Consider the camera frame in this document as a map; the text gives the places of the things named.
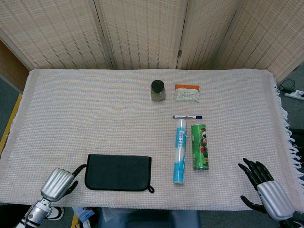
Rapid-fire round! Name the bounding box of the woven folding screen panel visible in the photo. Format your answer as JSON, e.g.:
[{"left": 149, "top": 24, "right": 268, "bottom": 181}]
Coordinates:
[
  {"left": 94, "top": 0, "right": 189, "bottom": 70},
  {"left": 213, "top": 0, "right": 304, "bottom": 83},
  {"left": 0, "top": 0, "right": 115, "bottom": 71},
  {"left": 177, "top": 0, "right": 245, "bottom": 70}
]

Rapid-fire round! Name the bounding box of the yellow floor tape strip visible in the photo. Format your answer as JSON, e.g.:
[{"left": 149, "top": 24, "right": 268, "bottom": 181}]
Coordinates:
[{"left": 0, "top": 93, "right": 23, "bottom": 155}]

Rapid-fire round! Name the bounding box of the black cable with adapter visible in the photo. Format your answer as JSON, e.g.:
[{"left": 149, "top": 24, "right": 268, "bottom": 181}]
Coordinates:
[{"left": 277, "top": 79, "right": 296, "bottom": 94}]

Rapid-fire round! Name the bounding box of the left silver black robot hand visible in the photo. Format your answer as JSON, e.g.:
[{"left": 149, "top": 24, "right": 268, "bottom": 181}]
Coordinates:
[{"left": 40, "top": 163, "right": 87, "bottom": 203}]

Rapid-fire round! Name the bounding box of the black trouser leg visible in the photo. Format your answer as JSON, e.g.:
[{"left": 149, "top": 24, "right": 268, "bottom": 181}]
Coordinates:
[{"left": 0, "top": 203, "right": 36, "bottom": 228}]

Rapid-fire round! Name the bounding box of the white woven fringed tablecloth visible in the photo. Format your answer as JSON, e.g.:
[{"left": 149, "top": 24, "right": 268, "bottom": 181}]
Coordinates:
[{"left": 0, "top": 68, "right": 304, "bottom": 212}]

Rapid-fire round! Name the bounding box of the orange and white packet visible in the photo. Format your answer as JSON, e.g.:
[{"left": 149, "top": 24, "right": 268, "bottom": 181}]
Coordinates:
[{"left": 174, "top": 84, "right": 200, "bottom": 103}]

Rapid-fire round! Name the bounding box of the blue and white marker pen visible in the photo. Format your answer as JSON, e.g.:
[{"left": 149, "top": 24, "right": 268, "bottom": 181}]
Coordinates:
[{"left": 172, "top": 115, "right": 203, "bottom": 120}]

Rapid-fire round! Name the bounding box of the white and black sneaker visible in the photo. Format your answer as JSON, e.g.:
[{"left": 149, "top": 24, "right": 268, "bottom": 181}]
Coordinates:
[{"left": 48, "top": 206, "right": 65, "bottom": 221}]

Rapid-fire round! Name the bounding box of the blue and white plastic roll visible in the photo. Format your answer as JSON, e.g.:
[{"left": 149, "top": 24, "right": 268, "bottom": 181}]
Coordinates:
[{"left": 172, "top": 119, "right": 188, "bottom": 186}]

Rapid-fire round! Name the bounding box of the brown wooden cabinet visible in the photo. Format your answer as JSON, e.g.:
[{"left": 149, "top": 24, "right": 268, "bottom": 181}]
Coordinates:
[{"left": 0, "top": 39, "right": 30, "bottom": 92}]

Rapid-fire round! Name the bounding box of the glass jar with black lid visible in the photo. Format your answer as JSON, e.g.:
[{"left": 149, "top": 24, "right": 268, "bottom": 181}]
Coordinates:
[{"left": 150, "top": 80, "right": 166, "bottom": 102}]

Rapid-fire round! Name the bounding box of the yellow cloth with black back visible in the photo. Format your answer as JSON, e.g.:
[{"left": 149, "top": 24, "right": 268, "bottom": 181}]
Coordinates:
[{"left": 85, "top": 153, "right": 155, "bottom": 193}]

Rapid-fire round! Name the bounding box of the green chips can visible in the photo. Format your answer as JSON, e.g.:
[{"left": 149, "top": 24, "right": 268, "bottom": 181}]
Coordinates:
[{"left": 190, "top": 122, "right": 211, "bottom": 171}]

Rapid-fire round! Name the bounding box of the blue and white plastic bag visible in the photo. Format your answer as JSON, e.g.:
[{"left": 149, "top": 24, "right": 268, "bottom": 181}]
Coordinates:
[{"left": 71, "top": 206, "right": 96, "bottom": 228}]

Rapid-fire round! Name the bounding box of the white power strip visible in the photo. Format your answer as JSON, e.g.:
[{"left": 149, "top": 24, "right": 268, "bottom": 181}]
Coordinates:
[{"left": 284, "top": 90, "right": 304, "bottom": 101}]

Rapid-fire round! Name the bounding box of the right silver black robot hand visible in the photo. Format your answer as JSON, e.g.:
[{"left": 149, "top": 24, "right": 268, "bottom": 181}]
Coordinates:
[{"left": 238, "top": 158, "right": 296, "bottom": 222}]

